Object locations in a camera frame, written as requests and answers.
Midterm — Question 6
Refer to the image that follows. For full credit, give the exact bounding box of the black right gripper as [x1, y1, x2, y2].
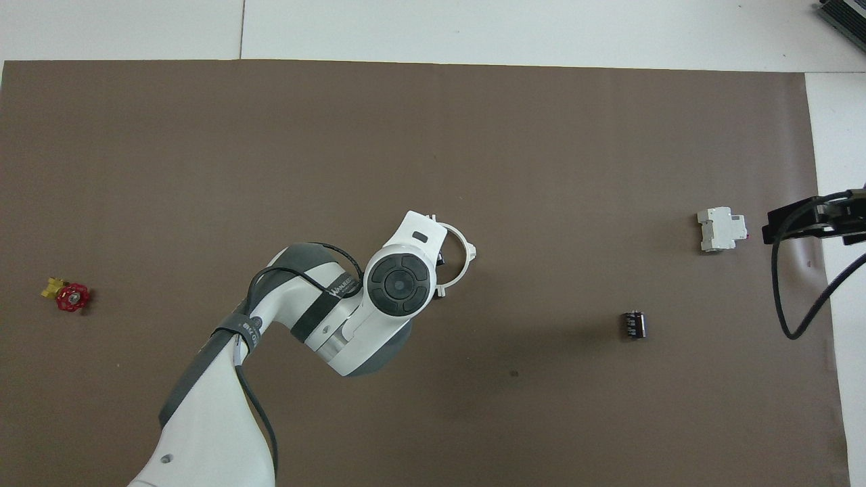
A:
[762, 196, 866, 244]

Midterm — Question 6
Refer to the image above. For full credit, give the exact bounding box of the white half-ring pipe clamp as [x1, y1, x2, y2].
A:
[428, 214, 478, 299]

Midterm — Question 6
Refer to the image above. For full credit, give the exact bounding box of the white circuit breaker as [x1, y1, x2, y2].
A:
[697, 206, 748, 254]

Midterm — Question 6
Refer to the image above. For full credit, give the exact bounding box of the brown table mat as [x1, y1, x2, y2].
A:
[0, 60, 852, 487]

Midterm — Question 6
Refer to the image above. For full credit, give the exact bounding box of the grey finned metal device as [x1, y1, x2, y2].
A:
[815, 0, 866, 34]

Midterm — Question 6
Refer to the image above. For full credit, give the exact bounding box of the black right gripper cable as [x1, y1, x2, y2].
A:
[771, 191, 866, 340]

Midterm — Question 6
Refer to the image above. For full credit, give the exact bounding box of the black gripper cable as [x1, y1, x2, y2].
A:
[233, 241, 363, 482]
[771, 191, 866, 340]

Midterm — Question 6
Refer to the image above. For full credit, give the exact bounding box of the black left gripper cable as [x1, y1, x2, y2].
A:
[233, 241, 363, 482]

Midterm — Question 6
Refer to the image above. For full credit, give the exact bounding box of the red-handled brass valve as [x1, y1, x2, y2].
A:
[42, 276, 91, 312]

